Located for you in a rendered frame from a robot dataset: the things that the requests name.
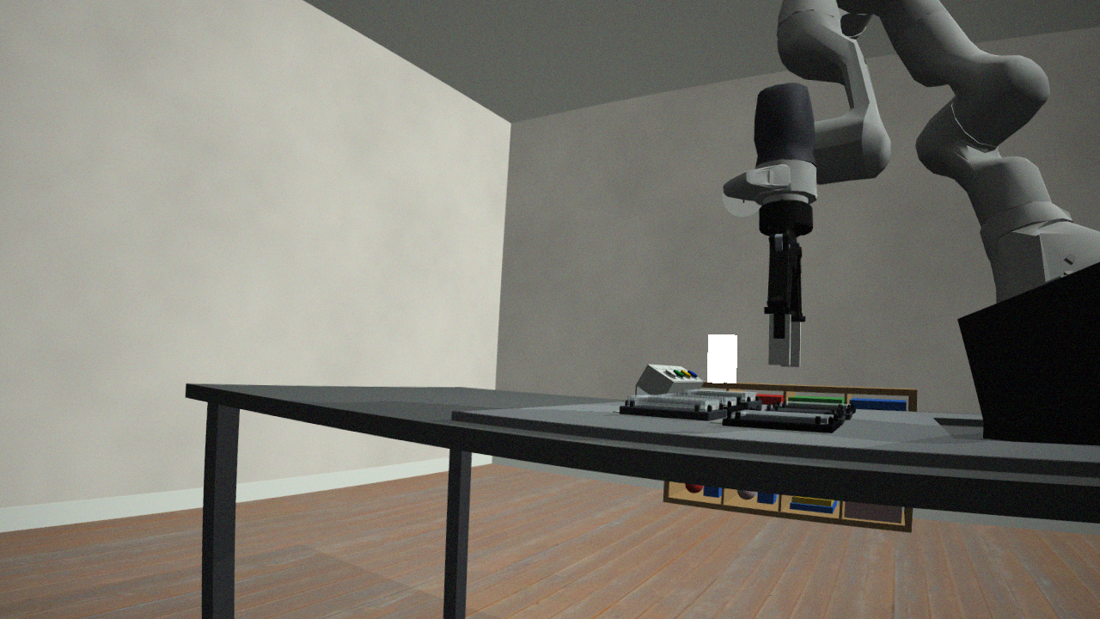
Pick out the white button panel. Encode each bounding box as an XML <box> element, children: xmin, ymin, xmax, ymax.
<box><xmin>635</xmin><ymin>365</ymin><xmax>704</xmax><ymax>395</ymax></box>

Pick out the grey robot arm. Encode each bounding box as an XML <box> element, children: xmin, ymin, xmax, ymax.
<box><xmin>724</xmin><ymin>0</ymin><xmax>1100</xmax><ymax>303</ymax></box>

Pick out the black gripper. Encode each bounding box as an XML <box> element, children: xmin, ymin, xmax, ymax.
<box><xmin>759</xmin><ymin>199</ymin><xmax>813</xmax><ymax>367</ymax></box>

